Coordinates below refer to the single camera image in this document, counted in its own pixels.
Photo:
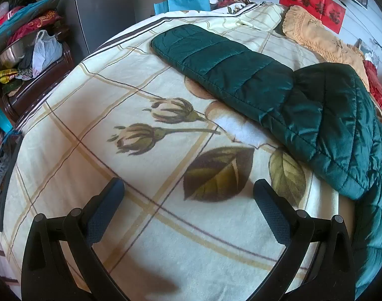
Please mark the dark wooden cabinet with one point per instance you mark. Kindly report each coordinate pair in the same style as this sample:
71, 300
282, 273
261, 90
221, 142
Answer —
43, 81

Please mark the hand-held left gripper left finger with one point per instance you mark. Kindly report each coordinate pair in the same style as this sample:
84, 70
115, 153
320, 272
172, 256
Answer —
104, 208

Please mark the dark grey cloth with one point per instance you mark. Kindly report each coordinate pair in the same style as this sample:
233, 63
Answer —
2, 169

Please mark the red wall banner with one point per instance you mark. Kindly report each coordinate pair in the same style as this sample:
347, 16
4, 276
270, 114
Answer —
303, 0

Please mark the red embroidered cushion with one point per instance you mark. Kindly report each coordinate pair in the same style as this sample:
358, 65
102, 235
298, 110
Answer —
37, 23

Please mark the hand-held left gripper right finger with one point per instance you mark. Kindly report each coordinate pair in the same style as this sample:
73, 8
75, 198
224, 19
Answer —
272, 210

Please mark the dark green puffer jacket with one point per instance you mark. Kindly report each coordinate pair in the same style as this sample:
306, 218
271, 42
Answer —
241, 69

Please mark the metal bowl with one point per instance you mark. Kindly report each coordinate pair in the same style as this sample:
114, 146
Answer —
12, 55

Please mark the white plastic bag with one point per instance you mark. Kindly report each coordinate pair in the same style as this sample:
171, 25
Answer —
45, 51

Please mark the cream floral blanket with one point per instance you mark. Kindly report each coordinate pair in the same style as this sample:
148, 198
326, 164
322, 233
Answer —
115, 78

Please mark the grey refrigerator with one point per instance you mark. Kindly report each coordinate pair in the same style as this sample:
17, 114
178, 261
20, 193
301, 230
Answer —
109, 6

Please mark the red quilted cloth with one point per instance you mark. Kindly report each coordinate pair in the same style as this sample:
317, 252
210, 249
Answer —
379, 91

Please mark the yellow fringed cloth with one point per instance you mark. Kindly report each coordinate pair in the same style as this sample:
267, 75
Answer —
316, 34

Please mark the teal pillow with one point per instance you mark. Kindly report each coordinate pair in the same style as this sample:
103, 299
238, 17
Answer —
21, 14

